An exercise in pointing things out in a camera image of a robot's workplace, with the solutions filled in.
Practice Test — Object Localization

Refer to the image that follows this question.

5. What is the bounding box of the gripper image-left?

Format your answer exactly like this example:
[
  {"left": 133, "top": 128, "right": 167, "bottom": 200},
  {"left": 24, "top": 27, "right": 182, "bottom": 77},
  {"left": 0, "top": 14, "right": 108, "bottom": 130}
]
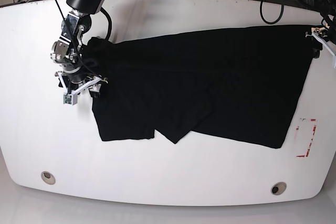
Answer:
[{"left": 62, "top": 68, "right": 91, "bottom": 93}]

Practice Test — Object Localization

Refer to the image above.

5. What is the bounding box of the black t-shirt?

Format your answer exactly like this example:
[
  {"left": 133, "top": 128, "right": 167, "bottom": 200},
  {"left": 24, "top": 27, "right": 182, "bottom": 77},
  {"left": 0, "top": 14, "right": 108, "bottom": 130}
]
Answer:
[{"left": 87, "top": 25, "right": 322, "bottom": 149}]

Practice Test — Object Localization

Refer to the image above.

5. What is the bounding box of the red tape rectangle marking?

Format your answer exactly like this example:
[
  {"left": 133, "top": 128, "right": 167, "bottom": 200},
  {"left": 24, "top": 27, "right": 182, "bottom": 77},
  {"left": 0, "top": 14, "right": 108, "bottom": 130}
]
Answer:
[{"left": 294, "top": 118, "right": 317, "bottom": 158}]

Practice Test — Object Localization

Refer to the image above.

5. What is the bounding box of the left table cable grommet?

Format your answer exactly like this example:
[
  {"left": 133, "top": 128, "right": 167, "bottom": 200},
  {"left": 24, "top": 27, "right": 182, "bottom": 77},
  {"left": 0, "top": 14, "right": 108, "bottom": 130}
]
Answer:
[{"left": 41, "top": 171, "right": 56, "bottom": 185}]

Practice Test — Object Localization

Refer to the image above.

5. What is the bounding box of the table cable grommet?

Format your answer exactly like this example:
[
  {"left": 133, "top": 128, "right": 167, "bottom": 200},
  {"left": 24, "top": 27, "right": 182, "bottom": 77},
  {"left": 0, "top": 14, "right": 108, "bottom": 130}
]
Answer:
[
  {"left": 271, "top": 182, "right": 287, "bottom": 196},
  {"left": 41, "top": 171, "right": 56, "bottom": 185}
]

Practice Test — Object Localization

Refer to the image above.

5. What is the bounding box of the right table cable grommet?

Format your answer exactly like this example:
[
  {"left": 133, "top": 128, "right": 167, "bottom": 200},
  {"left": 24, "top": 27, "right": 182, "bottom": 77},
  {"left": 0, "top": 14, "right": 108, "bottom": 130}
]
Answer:
[{"left": 271, "top": 182, "right": 287, "bottom": 196}]

